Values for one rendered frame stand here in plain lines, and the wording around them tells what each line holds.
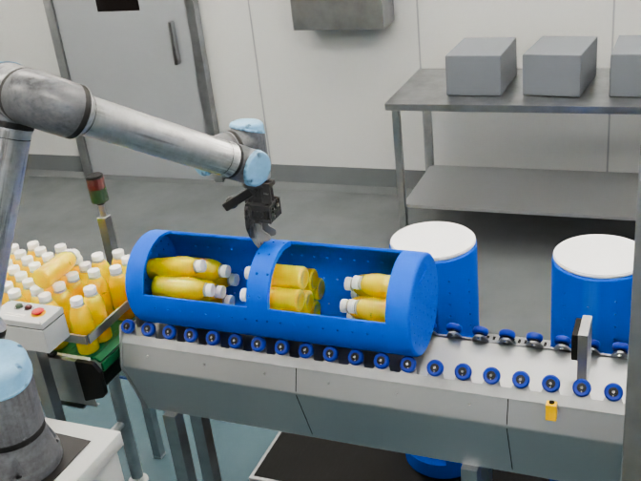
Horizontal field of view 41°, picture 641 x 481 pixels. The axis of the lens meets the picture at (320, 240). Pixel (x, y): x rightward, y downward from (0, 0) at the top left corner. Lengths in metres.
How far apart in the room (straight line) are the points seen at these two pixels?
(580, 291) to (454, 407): 0.56
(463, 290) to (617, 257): 0.48
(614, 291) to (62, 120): 1.62
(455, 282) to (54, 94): 1.46
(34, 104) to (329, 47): 4.09
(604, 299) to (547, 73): 2.21
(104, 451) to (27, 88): 0.80
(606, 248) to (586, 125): 2.80
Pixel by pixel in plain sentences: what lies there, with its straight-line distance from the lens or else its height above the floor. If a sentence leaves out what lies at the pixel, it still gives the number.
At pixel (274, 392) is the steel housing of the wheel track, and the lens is 2.54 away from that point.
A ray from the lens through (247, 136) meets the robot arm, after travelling 2.28.
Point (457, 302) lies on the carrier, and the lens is 2.80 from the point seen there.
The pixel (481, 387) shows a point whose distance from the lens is 2.31.
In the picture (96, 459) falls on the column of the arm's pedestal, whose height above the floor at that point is 1.10.
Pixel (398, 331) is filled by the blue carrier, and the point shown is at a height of 1.09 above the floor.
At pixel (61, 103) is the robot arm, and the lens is 1.80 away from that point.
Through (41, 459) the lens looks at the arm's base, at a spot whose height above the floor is 1.15.
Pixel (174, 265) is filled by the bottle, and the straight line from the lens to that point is 2.60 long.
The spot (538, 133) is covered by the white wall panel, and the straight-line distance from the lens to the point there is 5.57.
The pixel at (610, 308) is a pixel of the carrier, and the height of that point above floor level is 0.93.
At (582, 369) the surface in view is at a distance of 2.30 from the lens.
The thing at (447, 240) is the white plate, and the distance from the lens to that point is 2.82.
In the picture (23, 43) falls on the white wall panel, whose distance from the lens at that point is 7.06.
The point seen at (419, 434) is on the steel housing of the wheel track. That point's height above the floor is 0.73.
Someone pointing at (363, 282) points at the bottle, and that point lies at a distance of 2.34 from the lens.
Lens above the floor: 2.28
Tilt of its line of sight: 25 degrees down
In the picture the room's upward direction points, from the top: 7 degrees counter-clockwise
